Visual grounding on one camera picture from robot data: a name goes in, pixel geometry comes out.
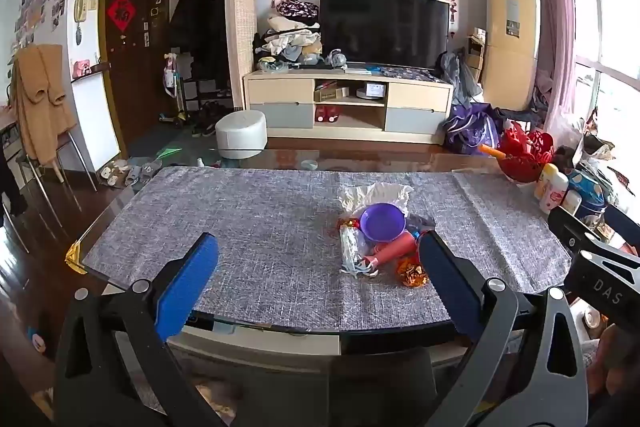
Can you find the red diamond door sign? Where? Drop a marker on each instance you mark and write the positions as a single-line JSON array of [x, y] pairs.
[[121, 8]]

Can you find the window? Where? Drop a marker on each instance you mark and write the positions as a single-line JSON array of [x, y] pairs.
[[610, 32]]

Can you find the purple plastic bowl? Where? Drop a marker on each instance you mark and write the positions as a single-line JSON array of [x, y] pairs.
[[382, 222]]

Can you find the red toy car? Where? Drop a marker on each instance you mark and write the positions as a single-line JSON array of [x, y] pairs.
[[326, 114]]

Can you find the black television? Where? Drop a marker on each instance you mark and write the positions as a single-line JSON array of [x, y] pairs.
[[382, 27]]

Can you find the dark hanging coats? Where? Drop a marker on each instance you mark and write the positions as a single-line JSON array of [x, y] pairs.
[[200, 17]]

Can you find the beige coat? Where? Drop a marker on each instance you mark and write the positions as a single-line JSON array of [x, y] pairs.
[[42, 102]]

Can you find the pink curtain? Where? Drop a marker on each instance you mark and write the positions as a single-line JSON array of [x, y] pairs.
[[550, 7]]

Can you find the white pink label bottle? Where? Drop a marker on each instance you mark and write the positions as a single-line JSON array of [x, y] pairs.
[[554, 192]]

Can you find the wall photo collage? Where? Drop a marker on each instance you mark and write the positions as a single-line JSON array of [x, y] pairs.
[[42, 2]]

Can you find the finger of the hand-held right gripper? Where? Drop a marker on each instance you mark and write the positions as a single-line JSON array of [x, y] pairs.
[[570, 227]]

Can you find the dark wooden door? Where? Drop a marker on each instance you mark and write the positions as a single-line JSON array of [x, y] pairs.
[[135, 72]]

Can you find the cream television cabinet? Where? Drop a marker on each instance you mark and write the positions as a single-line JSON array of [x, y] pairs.
[[280, 92]]

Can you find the yellow lotion bottle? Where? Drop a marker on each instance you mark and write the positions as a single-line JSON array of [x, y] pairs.
[[545, 179]]

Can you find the silver foil wrapper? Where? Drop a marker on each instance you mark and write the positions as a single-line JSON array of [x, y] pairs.
[[350, 247]]

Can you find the beige folding screen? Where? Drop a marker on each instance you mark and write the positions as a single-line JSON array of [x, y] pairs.
[[242, 22]]

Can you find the small red candy wrapper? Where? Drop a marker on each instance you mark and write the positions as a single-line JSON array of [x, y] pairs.
[[350, 223]]

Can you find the red plastic basket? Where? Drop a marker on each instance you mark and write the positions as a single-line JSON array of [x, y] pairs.
[[525, 157]]

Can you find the person's right hand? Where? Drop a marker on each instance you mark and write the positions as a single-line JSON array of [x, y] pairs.
[[620, 357]]

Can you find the red gold foil wrapper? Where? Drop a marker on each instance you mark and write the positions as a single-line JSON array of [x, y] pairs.
[[412, 274]]

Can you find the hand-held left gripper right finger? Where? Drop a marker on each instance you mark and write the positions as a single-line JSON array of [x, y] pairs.
[[445, 282]]

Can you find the metal frame chair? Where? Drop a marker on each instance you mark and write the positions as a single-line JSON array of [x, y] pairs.
[[75, 157]]

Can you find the cream wall intercom phone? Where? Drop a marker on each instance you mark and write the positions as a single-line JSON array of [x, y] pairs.
[[80, 9]]

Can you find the child's kick scooter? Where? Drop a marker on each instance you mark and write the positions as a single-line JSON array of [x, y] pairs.
[[172, 82]]

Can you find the white round stool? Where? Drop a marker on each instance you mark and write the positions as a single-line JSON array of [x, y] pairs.
[[241, 132]]

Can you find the pile of slippers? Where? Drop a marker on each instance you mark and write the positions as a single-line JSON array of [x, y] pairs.
[[127, 172]]

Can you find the purple bag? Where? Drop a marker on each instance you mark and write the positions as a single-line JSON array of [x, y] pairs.
[[470, 129]]

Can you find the grey woven table mat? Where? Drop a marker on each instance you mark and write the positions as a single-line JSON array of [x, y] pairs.
[[250, 217]]

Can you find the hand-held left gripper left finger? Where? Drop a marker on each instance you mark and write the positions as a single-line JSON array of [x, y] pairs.
[[187, 287]]

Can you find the black garment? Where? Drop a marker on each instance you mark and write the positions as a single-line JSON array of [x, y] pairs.
[[10, 187]]

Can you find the pile of clothes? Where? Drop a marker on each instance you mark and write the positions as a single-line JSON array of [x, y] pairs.
[[290, 37]]

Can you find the blue round tin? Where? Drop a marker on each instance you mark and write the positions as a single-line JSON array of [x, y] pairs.
[[587, 199]]

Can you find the cream standing air conditioner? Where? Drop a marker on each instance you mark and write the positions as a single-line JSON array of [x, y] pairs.
[[510, 37]]

